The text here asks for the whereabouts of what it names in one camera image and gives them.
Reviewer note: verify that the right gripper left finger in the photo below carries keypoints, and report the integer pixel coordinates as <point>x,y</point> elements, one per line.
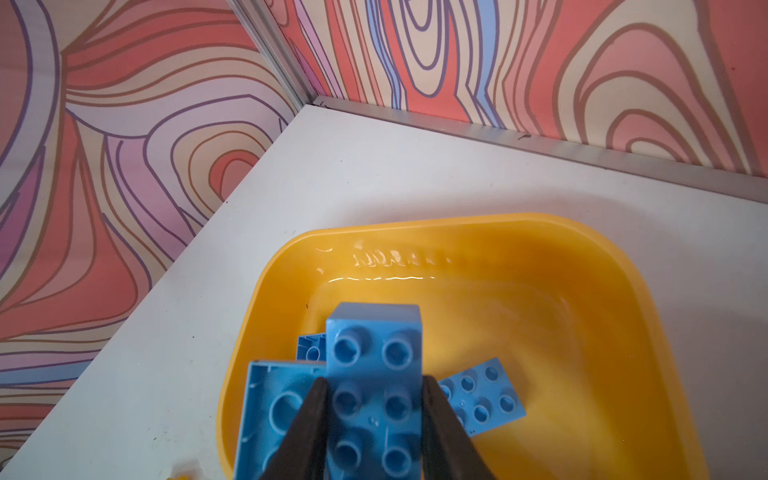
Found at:
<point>302,453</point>

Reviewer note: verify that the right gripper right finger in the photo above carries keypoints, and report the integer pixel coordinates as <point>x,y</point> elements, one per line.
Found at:
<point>447,451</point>

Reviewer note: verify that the blue lego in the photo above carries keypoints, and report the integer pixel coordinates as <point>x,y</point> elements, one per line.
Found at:
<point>311,348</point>
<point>374,369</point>
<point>483,398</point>
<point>274,393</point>

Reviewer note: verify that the yellow plastic bin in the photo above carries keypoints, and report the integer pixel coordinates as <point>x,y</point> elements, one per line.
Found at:
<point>564,310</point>

